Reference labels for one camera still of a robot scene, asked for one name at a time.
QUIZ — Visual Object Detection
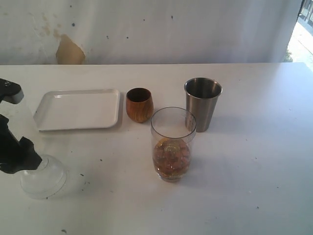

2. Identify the stainless steel cup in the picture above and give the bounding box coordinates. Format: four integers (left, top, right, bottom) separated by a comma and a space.
184, 77, 223, 133

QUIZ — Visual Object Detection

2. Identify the brown wooden cup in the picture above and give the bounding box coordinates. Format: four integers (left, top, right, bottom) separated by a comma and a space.
126, 88, 154, 123

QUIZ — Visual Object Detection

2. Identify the pile of wooden blocks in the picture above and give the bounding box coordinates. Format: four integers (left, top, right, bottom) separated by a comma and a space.
153, 138, 191, 181

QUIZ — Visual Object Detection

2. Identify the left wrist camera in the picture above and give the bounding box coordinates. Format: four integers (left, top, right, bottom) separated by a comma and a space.
0, 78, 24, 104

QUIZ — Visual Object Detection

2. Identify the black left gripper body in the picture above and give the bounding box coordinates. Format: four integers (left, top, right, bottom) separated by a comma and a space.
0, 115, 22, 174

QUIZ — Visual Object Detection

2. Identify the clear plastic shaker cup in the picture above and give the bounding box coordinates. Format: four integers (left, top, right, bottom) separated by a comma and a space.
151, 107, 197, 182

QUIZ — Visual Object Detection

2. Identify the clear plastic dome lid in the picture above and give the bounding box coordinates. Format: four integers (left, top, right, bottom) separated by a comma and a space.
21, 154, 67, 199

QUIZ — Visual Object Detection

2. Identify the white rectangular tray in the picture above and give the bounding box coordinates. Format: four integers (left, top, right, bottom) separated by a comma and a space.
34, 89, 120, 132

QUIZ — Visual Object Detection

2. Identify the frosted translucent plastic cup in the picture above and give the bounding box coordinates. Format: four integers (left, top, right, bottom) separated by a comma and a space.
0, 94, 45, 167

